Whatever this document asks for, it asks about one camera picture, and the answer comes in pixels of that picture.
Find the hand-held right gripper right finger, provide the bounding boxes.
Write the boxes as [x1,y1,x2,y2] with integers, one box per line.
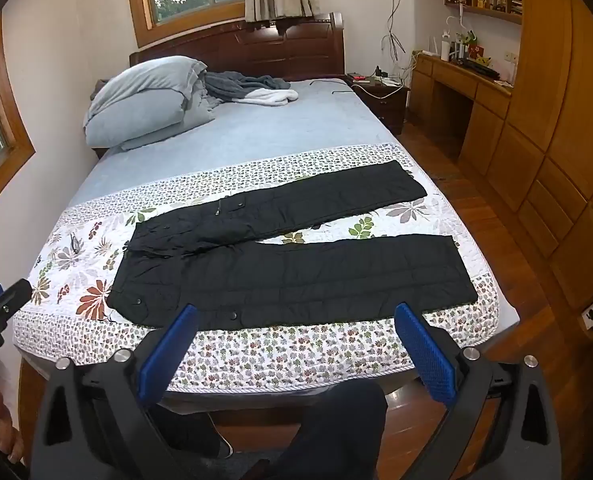
[394,303,563,480]

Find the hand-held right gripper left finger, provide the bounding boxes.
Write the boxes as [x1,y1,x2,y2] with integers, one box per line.
[29,304,200,480]

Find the black pants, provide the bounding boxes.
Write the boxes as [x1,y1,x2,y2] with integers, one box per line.
[105,161,478,332]

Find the floral quilt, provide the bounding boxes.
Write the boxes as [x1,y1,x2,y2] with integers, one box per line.
[12,142,501,395]

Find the person's leg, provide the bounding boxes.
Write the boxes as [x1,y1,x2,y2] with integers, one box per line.
[276,381,389,480]

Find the grey pillow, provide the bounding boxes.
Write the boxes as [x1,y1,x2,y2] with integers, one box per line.
[84,100,217,153]
[87,55,210,121]

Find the grey bedsheet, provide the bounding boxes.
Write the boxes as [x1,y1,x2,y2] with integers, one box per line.
[71,79,412,211]

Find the wooden nightstand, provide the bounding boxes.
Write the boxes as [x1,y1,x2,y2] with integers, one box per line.
[345,72,411,136]

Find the dark grey blanket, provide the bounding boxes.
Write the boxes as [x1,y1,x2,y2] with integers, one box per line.
[204,71,292,106]

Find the white blanket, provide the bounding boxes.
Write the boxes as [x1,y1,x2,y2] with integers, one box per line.
[236,87,299,107]

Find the wooden wardrobe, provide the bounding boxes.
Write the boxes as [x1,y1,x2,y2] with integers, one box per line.
[459,0,593,361]

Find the wooden desk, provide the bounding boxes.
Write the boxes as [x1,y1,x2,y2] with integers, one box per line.
[409,52,514,176]

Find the wooden bed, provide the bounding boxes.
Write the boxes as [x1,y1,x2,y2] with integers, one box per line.
[19,12,522,441]

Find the black cable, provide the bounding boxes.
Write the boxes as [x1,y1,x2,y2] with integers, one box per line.
[309,79,353,96]

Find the hanging cables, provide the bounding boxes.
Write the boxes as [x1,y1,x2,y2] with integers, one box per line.
[381,0,407,56]

